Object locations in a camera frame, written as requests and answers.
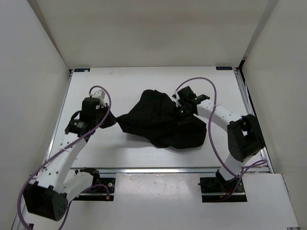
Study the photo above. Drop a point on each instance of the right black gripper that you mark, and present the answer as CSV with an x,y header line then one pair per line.
x,y
179,119

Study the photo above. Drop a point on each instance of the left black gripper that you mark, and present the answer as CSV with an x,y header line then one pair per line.
x,y
111,120

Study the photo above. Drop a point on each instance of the black pleated skirt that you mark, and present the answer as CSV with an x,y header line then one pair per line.
x,y
157,118

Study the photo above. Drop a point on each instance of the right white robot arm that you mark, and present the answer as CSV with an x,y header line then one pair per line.
x,y
244,136

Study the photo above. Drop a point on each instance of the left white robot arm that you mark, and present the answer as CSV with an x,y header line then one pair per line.
x,y
49,194

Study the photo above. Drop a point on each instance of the left blue corner label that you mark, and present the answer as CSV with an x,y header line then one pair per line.
x,y
82,69

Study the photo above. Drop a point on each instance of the blue corner label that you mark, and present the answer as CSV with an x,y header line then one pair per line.
x,y
82,69
223,68

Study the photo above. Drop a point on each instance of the right blue corner label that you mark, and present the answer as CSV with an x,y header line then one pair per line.
x,y
223,68

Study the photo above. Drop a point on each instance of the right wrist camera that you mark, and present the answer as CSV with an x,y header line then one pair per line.
x,y
185,93

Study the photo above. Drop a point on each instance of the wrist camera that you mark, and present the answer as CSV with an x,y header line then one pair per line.
x,y
185,93
100,94

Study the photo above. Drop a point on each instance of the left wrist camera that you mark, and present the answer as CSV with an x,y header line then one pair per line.
x,y
100,94

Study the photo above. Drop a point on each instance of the front aluminium rail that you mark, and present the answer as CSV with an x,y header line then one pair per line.
x,y
158,170

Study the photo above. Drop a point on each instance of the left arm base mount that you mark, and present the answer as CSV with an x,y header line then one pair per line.
x,y
100,193

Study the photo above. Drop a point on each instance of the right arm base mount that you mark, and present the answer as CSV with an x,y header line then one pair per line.
x,y
217,190

